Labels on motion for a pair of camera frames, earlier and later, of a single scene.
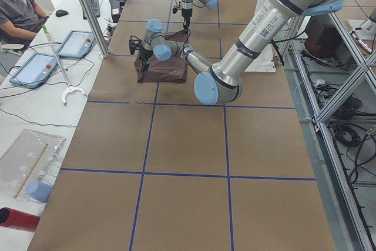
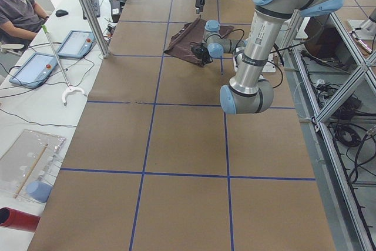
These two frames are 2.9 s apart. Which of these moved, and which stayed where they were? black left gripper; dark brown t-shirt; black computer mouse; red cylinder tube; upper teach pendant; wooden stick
Moved: black left gripper; dark brown t-shirt
Stayed: red cylinder tube; upper teach pendant; wooden stick; black computer mouse
